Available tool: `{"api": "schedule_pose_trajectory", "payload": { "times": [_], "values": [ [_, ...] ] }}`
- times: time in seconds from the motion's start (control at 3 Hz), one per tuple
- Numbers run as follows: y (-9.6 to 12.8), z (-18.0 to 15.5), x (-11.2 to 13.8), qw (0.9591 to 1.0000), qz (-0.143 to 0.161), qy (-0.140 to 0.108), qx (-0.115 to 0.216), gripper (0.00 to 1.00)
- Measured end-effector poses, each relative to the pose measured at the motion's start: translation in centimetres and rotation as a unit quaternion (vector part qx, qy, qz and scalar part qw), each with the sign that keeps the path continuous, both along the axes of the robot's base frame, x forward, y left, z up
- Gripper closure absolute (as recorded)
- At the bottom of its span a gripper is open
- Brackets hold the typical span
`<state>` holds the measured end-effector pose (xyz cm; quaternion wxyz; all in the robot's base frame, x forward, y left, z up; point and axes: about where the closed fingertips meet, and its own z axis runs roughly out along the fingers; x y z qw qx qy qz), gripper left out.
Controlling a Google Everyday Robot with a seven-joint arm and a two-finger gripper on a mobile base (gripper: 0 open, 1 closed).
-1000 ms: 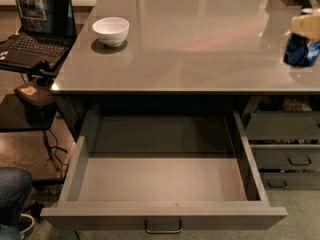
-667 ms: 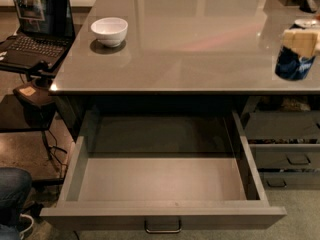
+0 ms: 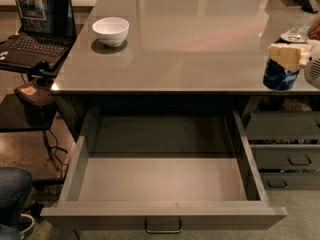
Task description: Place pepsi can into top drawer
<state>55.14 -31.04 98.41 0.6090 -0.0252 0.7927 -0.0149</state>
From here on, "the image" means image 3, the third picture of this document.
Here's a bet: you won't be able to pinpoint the open grey top drawer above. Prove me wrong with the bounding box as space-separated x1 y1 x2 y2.
42 109 287 231

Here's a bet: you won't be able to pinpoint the blue pepsi can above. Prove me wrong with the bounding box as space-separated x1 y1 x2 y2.
263 59 300 91

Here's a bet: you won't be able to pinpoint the grey lower right drawer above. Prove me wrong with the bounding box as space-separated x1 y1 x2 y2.
260 173 320 190

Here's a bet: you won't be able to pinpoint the black laptop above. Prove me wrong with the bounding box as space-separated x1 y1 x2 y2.
0 0 77 72

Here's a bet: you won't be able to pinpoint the grey middle right drawer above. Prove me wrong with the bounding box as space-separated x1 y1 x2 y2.
251 144 320 170

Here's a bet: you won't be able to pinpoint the person in blue jeans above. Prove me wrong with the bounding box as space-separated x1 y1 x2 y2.
0 167 34 240

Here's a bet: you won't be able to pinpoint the black floor cables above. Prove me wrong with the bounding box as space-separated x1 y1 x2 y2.
41 128 69 178

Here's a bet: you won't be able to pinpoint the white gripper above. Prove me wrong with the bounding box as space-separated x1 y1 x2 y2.
269 40 320 89

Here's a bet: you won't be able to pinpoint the white ceramic bowl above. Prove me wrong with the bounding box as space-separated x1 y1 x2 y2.
92 17 129 47

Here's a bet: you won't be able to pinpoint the metal drawer handle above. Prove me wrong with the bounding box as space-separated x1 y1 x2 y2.
144 218 182 234

